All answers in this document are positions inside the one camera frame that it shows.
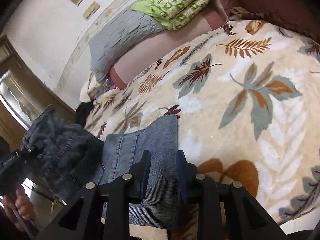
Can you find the leaf-print beige blanket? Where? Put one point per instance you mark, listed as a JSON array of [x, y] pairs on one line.
[[247, 101]]

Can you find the brown sofa backrest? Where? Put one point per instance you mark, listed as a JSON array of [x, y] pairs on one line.
[[300, 16]]

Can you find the person's left hand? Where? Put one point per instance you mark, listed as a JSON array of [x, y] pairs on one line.
[[22, 204]]

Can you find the pink sofa armrest bolster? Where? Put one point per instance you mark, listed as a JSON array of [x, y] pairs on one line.
[[155, 47]]

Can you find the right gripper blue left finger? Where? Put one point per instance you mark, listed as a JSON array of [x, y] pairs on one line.
[[102, 211]]

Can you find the wooden glass-panel door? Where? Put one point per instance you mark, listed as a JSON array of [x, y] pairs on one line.
[[23, 97]]

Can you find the beige wall switch plate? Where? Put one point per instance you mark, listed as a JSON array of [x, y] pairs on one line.
[[91, 10]]

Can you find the green patterned folded quilt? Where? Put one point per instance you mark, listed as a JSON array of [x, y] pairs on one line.
[[172, 14]]

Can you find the purple patterned item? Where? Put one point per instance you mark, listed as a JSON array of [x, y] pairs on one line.
[[108, 85]]

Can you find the grey quilted pillow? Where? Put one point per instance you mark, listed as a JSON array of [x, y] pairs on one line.
[[125, 30]]

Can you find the grey acid-wash denim shorts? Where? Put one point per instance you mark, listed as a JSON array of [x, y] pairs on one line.
[[72, 157]]

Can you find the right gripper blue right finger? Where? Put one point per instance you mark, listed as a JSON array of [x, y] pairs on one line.
[[224, 209]]

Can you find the white floral pillow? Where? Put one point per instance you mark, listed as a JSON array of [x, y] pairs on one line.
[[90, 89]]

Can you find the black cloth on sofa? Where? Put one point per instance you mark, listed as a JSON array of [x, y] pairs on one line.
[[82, 112]]

